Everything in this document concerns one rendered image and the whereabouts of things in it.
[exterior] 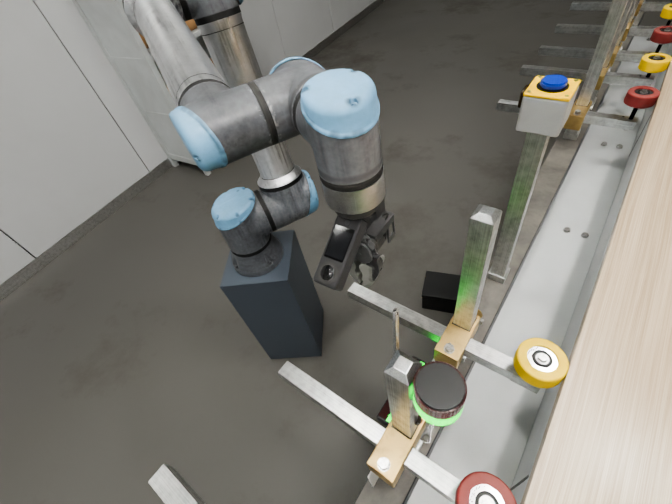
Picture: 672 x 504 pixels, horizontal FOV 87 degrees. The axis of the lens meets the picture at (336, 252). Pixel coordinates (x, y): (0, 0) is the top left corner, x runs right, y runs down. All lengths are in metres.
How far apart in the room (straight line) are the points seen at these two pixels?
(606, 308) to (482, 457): 0.40
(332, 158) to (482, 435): 0.72
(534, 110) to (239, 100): 0.48
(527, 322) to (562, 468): 0.50
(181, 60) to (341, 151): 0.32
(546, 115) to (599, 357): 0.42
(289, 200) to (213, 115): 0.67
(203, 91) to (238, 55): 0.50
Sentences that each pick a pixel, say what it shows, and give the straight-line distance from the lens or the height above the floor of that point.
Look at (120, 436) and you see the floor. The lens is 2.01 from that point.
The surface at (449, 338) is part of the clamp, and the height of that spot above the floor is 0.84.
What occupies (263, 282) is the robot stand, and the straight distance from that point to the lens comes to 1.25.
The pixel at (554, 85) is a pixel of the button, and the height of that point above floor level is 1.23.
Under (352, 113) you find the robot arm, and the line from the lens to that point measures 0.42.
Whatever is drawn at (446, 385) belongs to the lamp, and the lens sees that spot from 0.45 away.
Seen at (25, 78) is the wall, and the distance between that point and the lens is 2.95.
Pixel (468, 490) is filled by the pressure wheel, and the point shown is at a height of 0.91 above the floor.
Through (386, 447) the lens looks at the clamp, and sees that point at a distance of 0.68.
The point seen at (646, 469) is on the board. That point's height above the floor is 0.90.
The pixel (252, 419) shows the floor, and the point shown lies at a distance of 1.71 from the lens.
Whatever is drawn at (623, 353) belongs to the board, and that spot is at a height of 0.90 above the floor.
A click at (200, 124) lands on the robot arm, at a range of 0.51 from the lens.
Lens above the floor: 1.53
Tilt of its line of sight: 48 degrees down
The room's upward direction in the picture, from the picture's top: 14 degrees counter-clockwise
